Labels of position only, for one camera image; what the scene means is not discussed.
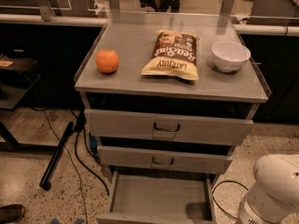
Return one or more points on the grey drawer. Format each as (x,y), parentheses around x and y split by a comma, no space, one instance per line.
(141,196)
(162,127)
(164,160)

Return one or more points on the grey drawer cabinet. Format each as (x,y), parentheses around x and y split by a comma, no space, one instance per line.
(215,94)

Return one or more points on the sea salt chips bag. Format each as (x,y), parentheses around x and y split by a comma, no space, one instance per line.
(174,55)

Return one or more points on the grey middle drawer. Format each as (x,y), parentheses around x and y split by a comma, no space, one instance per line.
(164,160)

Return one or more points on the black stand leg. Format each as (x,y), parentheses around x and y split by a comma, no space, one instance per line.
(45,180)

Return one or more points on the orange fruit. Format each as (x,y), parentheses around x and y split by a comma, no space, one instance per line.
(107,61)

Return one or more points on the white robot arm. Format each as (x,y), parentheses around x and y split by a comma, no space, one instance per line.
(275,193)

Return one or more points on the grey bottom drawer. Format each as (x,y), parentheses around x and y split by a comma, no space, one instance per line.
(141,196)

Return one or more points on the grey top drawer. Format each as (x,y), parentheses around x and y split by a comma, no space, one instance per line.
(162,127)

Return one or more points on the white bowl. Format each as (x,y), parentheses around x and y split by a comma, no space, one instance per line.
(229,56)

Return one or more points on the dark side table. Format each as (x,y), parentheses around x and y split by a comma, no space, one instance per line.
(16,79)

